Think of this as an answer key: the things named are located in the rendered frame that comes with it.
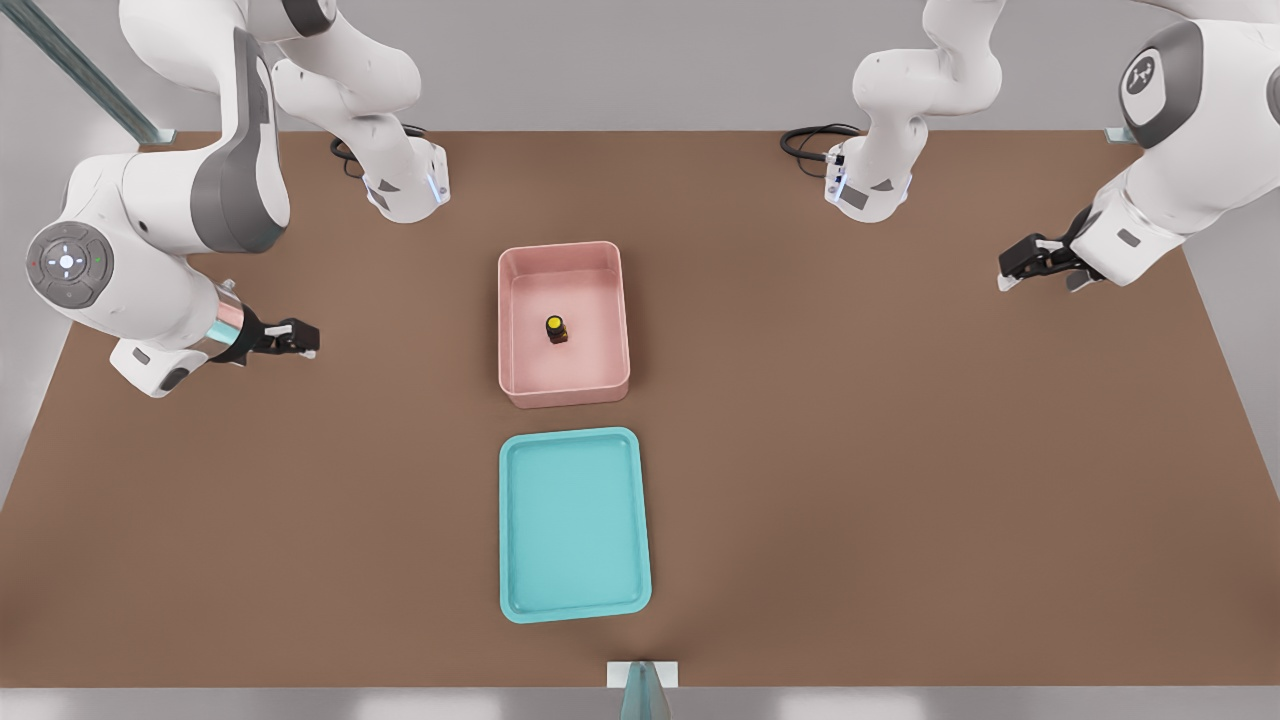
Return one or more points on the black button with yellow cap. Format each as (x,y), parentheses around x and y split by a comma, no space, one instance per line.
(556,328)

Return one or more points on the silver frame post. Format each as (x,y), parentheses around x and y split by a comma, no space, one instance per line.
(1120,135)
(80,68)
(642,690)

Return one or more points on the pink plastic box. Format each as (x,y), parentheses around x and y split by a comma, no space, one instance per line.
(590,385)

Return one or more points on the pale blue-green tray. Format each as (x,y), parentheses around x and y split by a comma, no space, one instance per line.
(574,530)

